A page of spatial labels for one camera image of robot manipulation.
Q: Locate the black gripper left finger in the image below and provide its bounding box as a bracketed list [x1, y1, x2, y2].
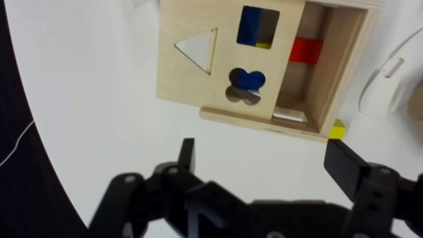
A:
[83, 136, 208, 238]

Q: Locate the thin white cable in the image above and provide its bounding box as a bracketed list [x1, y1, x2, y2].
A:
[0, 119, 35, 168]

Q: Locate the blue block inside box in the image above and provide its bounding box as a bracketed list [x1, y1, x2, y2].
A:
[228, 6, 280, 93]

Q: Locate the red block inside box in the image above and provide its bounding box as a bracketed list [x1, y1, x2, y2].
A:
[289, 37, 325, 64]

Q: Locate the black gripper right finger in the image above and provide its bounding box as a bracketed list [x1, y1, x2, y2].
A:
[322, 138, 423, 238]

